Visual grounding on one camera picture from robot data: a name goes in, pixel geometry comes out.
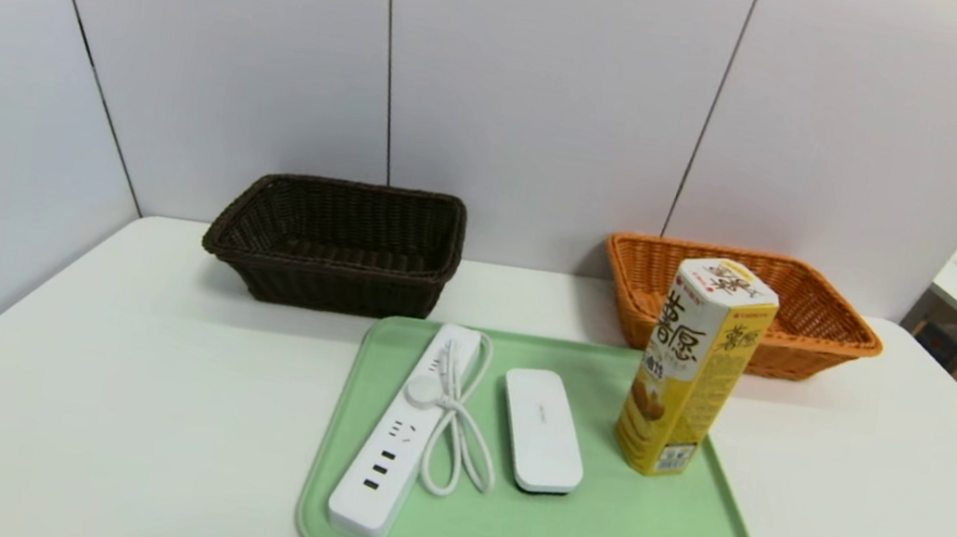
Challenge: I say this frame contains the white power strip with cable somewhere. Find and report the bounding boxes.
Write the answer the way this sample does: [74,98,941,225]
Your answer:
[323,310,517,537]

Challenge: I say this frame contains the white oblong case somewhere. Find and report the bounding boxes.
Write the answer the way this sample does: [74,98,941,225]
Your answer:
[490,364,598,501]

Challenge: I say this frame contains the light green plastic tray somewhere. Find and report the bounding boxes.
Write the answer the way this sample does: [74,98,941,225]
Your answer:
[292,304,795,537]

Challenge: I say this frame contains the yellow hexagonal snack box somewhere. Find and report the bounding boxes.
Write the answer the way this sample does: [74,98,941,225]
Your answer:
[609,247,785,491]

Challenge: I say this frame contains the dark brown wicker basket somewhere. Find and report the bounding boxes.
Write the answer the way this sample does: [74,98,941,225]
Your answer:
[195,161,472,329]

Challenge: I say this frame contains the orange wicker basket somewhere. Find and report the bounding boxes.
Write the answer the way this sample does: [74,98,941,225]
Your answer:
[591,229,895,393]

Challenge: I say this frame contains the small black box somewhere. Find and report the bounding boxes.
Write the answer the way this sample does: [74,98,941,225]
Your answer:
[908,316,957,374]

